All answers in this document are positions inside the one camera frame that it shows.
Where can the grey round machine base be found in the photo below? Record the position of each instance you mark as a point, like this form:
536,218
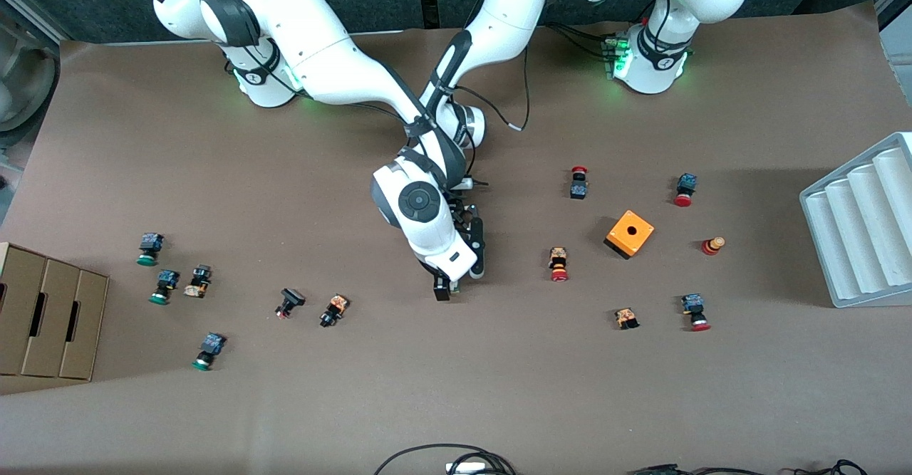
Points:
25,76

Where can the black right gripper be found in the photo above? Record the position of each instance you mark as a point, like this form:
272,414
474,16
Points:
442,286

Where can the white ribbed plastic tray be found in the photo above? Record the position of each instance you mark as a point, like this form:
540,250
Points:
862,233

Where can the red yellow button head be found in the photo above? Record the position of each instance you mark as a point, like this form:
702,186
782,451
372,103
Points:
712,246

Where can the orange button enclosure box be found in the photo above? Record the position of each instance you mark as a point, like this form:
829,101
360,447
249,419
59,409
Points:
629,233

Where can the red push button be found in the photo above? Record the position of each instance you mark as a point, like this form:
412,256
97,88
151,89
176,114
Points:
695,312
685,189
578,184

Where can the small orange contact block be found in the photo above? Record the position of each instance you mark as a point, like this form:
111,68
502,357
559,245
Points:
626,317

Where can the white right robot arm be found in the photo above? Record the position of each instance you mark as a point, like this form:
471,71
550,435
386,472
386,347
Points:
320,62

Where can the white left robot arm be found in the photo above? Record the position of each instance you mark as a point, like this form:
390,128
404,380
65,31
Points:
499,26

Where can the brown cardboard divider box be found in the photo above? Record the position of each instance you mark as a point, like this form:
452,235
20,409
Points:
50,311

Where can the white plug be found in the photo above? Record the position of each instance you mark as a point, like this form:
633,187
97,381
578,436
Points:
467,468

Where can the black square button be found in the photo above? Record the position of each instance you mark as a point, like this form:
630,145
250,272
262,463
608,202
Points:
288,303

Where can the green push button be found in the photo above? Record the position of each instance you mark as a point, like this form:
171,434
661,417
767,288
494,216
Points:
209,351
149,248
164,286

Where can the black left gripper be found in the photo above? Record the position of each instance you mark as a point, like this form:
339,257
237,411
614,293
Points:
459,206

